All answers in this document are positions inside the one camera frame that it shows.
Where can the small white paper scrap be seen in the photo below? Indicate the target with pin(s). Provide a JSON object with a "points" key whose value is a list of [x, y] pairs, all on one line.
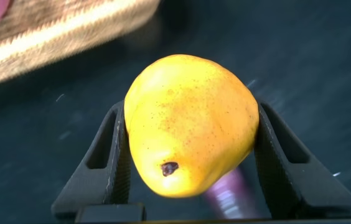
{"points": [[336, 174]]}

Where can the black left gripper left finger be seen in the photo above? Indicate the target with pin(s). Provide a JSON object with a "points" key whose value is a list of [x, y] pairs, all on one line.
{"points": [[107, 174]]}

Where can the purple toy eggplant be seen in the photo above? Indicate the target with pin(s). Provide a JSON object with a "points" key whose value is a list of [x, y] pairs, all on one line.
{"points": [[231, 196]]}

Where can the yellow toy pear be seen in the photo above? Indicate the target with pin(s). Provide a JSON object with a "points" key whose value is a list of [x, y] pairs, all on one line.
{"points": [[194, 124]]}

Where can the wicker basket with household items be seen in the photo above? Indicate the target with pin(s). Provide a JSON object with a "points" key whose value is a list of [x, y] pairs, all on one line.
{"points": [[54, 34]]}

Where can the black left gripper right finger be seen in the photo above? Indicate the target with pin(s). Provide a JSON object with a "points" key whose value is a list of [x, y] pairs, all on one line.
{"points": [[290, 174]]}

